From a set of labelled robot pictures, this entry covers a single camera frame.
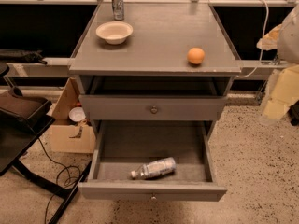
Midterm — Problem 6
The white cup in box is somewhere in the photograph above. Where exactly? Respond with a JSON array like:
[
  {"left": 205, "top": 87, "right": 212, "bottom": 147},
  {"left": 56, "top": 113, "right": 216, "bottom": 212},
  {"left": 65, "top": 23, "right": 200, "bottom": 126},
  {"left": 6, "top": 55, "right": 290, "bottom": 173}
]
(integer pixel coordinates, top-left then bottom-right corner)
[{"left": 68, "top": 107, "right": 86, "bottom": 122}]

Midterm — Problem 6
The black floor cable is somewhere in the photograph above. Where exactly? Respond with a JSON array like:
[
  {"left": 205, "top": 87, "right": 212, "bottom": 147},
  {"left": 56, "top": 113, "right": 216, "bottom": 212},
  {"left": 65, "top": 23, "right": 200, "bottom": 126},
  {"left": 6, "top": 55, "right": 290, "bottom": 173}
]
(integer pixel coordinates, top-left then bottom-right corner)
[{"left": 36, "top": 137, "right": 82, "bottom": 224}]

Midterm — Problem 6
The metal frame rail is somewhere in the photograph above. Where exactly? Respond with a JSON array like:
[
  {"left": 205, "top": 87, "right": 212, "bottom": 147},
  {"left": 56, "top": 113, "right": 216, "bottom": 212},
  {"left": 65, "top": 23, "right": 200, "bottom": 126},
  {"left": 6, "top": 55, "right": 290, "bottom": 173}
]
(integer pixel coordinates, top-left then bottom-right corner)
[{"left": 236, "top": 60, "right": 291, "bottom": 80}]

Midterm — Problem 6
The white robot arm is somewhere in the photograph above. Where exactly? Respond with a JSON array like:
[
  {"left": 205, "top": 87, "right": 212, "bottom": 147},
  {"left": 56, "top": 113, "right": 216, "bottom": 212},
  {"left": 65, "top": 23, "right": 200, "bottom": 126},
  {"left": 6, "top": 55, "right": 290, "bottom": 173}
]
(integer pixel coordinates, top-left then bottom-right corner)
[{"left": 256, "top": 5, "right": 299, "bottom": 125}]

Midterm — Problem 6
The orange fruit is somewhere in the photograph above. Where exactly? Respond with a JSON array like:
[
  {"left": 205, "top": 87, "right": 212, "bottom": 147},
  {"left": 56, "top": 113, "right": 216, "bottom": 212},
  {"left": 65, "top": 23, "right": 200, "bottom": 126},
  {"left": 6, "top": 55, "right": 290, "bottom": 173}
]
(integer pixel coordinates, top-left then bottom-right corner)
[{"left": 187, "top": 48, "right": 206, "bottom": 64}]

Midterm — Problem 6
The silver metal can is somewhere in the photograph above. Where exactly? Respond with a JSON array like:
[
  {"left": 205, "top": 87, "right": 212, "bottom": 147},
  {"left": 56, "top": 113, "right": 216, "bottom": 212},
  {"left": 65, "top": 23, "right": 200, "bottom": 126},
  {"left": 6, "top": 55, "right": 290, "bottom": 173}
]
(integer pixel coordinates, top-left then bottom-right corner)
[{"left": 112, "top": 0, "right": 124, "bottom": 21}]

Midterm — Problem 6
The white cable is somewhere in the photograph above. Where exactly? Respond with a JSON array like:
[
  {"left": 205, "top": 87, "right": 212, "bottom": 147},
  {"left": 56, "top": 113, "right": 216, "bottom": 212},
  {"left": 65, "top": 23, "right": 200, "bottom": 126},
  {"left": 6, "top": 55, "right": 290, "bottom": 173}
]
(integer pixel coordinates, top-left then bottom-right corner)
[{"left": 235, "top": 0, "right": 270, "bottom": 79}]

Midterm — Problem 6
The grey drawer cabinet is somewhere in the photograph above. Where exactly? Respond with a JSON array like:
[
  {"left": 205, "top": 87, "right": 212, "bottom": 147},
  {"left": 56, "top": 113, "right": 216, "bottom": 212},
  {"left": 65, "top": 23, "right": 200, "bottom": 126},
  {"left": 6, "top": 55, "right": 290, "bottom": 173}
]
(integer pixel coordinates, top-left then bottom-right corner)
[{"left": 67, "top": 1, "right": 243, "bottom": 133}]

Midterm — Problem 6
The grey open middle drawer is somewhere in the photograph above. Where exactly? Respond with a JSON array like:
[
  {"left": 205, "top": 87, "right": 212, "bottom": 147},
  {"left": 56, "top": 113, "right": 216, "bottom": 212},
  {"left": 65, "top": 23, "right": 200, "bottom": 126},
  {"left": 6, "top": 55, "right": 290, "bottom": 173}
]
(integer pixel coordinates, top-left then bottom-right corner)
[{"left": 78, "top": 121, "right": 226, "bottom": 202}]

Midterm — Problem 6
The clear blue plastic bottle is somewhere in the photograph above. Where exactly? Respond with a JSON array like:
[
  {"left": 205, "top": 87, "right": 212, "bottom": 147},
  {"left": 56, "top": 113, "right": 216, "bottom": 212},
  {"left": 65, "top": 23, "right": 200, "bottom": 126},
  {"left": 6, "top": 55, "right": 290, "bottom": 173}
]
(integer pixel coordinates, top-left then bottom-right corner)
[{"left": 131, "top": 157, "right": 177, "bottom": 180}]

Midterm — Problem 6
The grey closed top drawer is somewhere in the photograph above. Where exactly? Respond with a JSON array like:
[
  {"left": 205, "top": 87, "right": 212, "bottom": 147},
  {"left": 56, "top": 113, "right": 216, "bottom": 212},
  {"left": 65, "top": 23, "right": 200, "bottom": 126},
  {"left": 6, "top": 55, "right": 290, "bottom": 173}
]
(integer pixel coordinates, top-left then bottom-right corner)
[{"left": 79, "top": 95, "right": 226, "bottom": 121}]

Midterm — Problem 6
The cardboard box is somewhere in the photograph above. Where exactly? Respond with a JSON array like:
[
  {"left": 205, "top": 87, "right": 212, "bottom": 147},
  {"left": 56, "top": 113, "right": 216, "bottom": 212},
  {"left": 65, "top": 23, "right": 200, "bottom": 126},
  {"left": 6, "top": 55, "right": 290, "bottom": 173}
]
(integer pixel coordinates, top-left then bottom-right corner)
[{"left": 50, "top": 78, "right": 95, "bottom": 153}]

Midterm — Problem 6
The white paper bowl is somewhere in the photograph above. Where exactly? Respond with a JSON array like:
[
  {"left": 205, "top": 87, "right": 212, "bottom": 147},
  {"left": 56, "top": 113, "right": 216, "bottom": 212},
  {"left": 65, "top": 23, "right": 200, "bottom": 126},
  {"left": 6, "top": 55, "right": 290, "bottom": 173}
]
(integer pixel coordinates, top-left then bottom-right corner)
[{"left": 95, "top": 21, "right": 134, "bottom": 45}]

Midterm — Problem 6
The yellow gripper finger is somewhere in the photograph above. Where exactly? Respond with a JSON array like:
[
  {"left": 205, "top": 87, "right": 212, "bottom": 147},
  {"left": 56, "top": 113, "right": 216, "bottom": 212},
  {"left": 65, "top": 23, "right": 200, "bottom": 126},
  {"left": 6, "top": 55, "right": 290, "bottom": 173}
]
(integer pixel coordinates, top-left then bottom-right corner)
[
  {"left": 259, "top": 64, "right": 299, "bottom": 125},
  {"left": 256, "top": 24, "right": 281, "bottom": 50}
]

